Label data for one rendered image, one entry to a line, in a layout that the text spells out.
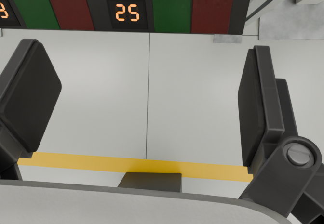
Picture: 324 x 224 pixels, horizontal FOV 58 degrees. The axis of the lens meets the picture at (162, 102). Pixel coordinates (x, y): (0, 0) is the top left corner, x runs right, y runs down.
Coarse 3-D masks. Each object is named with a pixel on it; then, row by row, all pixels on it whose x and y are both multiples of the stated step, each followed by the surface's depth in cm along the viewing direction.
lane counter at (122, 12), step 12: (108, 0) 22; (120, 0) 22; (132, 0) 22; (144, 0) 22; (108, 12) 23; (120, 12) 23; (132, 12) 23; (144, 12) 23; (120, 24) 24; (132, 24) 24; (144, 24) 24
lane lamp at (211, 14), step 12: (204, 0) 21; (216, 0) 21; (228, 0) 21; (192, 12) 22; (204, 12) 22; (216, 12) 22; (228, 12) 22; (192, 24) 23; (204, 24) 23; (216, 24) 23; (228, 24) 23
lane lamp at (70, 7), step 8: (56, 0) 23; (64, 0) 23; (72, 0) 22; (80, 0) 22; (56, 8) 23; (64, 8) 23; (72, 8) 23; (80, 8) 23; (88, 8) 23; (56, 16) 24; (64, 16) 24; (72, 16) 24; (80, 16) 24; (88, 16) 24; (64, 24) 24; (72, 24) 24; (80, 24) 24; (88, 24) 24
